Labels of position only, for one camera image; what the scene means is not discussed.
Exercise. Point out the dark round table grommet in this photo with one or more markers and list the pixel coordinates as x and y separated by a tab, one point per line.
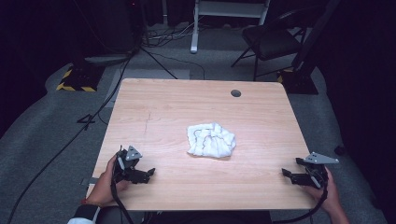
235	93

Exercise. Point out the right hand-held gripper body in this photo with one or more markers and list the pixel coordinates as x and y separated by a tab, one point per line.
316	174

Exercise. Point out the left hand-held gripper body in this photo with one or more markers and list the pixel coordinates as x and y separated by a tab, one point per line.
126	165

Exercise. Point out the black folding chair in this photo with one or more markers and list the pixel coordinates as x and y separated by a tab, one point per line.
271	42

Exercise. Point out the white metal desk frame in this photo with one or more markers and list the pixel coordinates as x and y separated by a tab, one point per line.
194	31

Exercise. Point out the black stand hazard-striped base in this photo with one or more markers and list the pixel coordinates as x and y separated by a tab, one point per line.
299	83
80	77

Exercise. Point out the white cloth with coloured stitching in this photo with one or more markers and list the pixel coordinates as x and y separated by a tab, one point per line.
211	141

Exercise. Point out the person's left hand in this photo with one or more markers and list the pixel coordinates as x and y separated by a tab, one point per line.
104	189

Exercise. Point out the person's dark clothing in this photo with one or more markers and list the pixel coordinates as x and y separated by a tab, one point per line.
202	218

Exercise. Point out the person's right hand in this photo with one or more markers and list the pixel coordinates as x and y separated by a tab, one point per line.
330	196

